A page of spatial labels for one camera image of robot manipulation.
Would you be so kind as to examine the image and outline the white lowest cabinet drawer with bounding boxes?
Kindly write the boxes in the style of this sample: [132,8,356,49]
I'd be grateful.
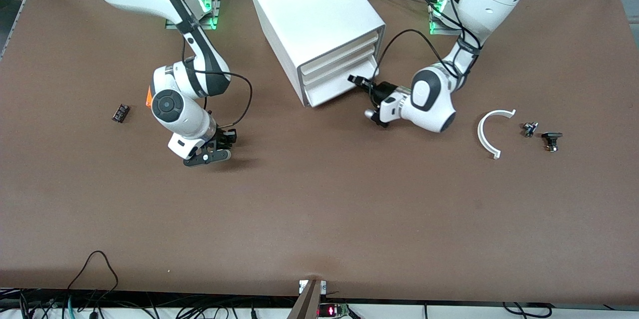
[305,57,380,108]

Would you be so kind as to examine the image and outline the small red display module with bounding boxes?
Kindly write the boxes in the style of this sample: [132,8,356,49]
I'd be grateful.
[317,303,350,318]

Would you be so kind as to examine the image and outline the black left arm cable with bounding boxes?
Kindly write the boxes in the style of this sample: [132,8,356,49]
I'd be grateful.
[372,0,481,85]

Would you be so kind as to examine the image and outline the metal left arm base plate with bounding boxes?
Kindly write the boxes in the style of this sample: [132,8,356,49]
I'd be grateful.
[428,0,465,36]

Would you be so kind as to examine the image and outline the white curved plastic bracket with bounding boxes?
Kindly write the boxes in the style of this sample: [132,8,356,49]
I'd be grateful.
[477,109,517,160]

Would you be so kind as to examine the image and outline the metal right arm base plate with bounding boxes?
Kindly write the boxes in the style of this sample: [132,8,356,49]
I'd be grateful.
[165,0,223,30]

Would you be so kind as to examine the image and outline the thin black looped cable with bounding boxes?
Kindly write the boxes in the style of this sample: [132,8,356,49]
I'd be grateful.
[67,251,119,292]

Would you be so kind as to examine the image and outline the small black switch part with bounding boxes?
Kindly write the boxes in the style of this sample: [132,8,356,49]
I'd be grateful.
[542,132,564,153]

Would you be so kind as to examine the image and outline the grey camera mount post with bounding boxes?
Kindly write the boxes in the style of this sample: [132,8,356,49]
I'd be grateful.
[287,279,327,319]

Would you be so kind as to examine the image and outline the black cable under table edge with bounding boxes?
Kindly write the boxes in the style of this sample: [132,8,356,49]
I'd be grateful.
[502,302,552,319]

